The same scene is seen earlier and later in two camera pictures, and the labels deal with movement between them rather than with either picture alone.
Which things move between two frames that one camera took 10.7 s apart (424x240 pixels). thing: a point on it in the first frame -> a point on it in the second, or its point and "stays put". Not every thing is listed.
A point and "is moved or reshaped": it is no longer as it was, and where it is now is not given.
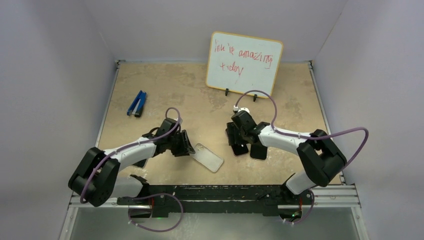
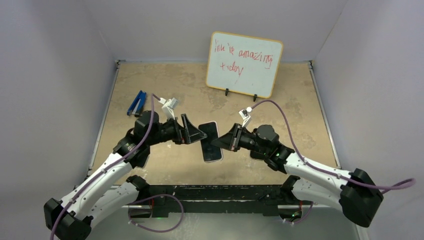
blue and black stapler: [136, 106] stays put
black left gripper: [185, 148] -> [188, 134]
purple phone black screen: [240, 149] is moved or reshaped
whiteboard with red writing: [239, 63] stays put
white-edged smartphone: [207, 157] -> [211, 153]
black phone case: [258, 151] stays put
